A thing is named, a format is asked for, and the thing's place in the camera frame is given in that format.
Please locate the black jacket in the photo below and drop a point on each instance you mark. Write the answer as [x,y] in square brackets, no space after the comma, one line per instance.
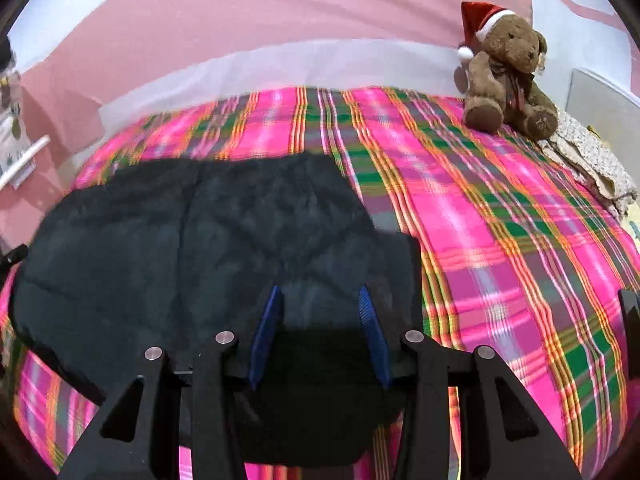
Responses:
[190,250]

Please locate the pineapple print pillow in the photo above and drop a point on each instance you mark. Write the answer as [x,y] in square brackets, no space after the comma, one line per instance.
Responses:
[10,120]

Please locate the dark object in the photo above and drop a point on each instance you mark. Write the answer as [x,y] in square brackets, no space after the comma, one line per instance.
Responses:
[631,315]

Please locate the floral cloth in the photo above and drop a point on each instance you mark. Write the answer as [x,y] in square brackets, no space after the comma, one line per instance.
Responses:
[595,160]

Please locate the white shelf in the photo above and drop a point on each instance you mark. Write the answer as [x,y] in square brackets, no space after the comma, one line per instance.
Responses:
[27,157]

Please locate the brown teddy bear with santa hat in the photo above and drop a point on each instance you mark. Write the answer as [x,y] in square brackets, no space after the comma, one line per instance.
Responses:
[505,75]

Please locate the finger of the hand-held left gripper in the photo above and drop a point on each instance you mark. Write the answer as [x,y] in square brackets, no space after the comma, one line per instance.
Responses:
[12,256]

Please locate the pink plaid blanket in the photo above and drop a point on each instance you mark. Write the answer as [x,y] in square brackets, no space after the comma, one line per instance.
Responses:
[500,260]

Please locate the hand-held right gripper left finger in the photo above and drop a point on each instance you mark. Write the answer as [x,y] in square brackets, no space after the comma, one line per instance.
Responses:
[263,340]

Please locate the white panel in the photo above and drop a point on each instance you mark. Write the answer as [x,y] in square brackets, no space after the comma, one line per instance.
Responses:
[605,105]

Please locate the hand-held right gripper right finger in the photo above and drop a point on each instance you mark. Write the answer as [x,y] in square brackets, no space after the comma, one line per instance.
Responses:
[375,340]

